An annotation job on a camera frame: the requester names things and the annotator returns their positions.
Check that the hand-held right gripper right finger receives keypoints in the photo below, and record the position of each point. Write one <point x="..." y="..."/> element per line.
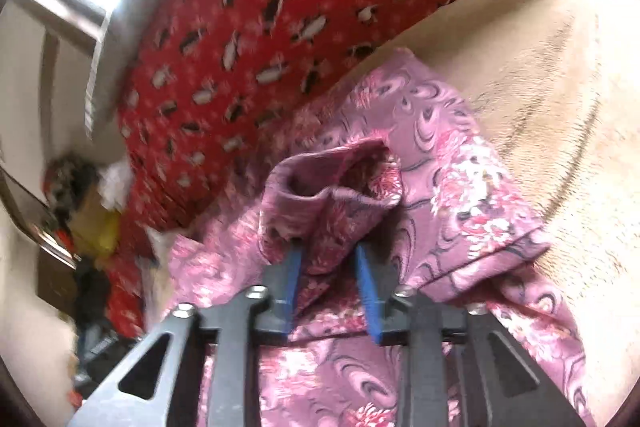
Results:
<point x="367" y="297"/>

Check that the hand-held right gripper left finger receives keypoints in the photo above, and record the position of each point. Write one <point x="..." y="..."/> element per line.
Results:
<point x="295" y="277"/>

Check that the purple floral pants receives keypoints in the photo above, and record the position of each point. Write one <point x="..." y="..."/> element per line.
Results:
<point x="450" y="187"/>

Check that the pile of dark clothes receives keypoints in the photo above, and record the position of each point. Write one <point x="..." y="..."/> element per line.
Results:
<point x="70" y="182"/>

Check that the white plastic bag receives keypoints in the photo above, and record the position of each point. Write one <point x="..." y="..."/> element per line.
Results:
<point x="117" y="184"/>

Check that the yellow bag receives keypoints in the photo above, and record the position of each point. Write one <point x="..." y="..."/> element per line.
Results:
<point x="95" y="222"/>

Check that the red patterned bolster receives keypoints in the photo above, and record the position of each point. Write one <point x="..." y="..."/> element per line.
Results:
<point x="260" y="32"/>

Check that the beige fleece blanket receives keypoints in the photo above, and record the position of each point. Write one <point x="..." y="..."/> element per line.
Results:
<point x="560" y="97"/>

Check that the grey pillow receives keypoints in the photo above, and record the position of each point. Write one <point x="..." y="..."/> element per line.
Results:
<point x="130" y="7"/>

